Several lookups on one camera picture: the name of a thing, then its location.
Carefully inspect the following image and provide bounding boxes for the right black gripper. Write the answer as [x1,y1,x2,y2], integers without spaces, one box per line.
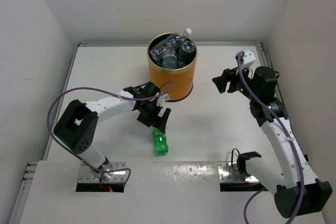
[213,62,258,101]

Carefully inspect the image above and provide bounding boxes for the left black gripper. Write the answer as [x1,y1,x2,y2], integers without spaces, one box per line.
[137,100,170,133]

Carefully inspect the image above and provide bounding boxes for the green Sprite bottle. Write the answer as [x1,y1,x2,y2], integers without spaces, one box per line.
[152,128,169,156]

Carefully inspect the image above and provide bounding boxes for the clear bottle dark green label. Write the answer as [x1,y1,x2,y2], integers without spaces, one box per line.
[177,40,195,67]

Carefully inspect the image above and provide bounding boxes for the clear bottle white blue label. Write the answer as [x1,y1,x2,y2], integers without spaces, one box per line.
[162,50,177,69]

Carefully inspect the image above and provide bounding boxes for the clear ribbed bottle white cap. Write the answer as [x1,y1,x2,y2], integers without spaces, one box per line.
[149,28,193,62]

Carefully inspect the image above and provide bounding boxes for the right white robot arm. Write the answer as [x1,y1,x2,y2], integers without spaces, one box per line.
[212,67,332,219]

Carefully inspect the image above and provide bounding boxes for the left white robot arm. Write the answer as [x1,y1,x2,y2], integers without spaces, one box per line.
[51,82,171,174]

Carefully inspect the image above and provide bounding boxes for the orange cylindrical bin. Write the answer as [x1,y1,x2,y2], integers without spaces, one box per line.
[146,32,198,102]

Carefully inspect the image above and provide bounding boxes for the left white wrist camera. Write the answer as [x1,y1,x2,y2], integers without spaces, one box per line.
[156,94,170,106]

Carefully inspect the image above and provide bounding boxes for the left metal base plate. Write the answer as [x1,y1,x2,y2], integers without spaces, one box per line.
[78,162,128,184]

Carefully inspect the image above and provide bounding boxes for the metal base plate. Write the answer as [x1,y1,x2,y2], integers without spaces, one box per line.
[78,162,128,184]
[217,161,259,184]

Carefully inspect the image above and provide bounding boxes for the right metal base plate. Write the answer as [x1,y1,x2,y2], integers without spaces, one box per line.
[217,161,259,184]

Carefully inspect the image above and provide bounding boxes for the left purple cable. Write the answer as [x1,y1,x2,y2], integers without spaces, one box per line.
[46,81,174,183]

